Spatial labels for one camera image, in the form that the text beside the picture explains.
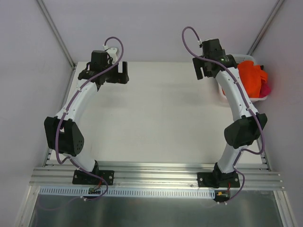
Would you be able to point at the pink t shirt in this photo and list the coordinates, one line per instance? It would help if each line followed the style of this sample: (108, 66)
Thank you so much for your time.
(265, 90)

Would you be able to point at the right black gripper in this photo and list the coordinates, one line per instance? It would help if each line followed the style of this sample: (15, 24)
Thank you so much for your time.
(199, 68)

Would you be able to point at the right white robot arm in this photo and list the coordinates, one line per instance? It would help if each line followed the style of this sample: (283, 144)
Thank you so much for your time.
(247, 124)

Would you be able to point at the white slotted cable duct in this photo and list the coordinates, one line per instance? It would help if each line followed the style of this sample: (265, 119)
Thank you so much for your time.
(128, 192)

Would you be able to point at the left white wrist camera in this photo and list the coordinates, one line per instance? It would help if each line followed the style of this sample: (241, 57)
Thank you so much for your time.
(113, 52)

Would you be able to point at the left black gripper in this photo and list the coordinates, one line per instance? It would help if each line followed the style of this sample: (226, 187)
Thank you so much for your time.
(122, 73)

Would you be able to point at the orange t shirt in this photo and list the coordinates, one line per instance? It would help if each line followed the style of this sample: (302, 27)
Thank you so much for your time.
(252, 76)

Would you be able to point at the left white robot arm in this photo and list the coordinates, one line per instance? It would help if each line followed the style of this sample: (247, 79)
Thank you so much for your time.
(62, 131)

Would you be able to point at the aluminium mounting rail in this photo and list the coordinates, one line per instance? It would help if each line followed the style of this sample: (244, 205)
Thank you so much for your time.
(158, 175)

